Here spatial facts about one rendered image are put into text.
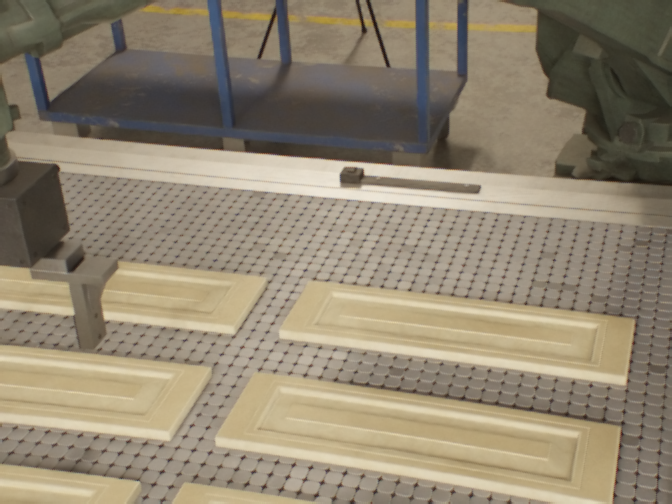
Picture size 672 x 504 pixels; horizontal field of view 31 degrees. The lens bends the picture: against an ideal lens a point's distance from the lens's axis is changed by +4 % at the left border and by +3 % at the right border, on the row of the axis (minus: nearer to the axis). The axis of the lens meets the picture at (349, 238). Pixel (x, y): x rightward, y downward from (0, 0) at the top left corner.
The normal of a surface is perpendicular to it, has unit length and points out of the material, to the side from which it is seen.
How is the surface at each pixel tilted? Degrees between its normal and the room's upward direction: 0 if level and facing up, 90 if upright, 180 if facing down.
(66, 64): 0
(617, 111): 90
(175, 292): 0
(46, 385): 0
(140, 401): 11
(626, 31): 90
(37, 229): 90
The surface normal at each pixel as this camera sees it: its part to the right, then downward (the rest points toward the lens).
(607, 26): 0.65, 0.35
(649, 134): -0.46, 0.46
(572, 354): -0.11, -0.76
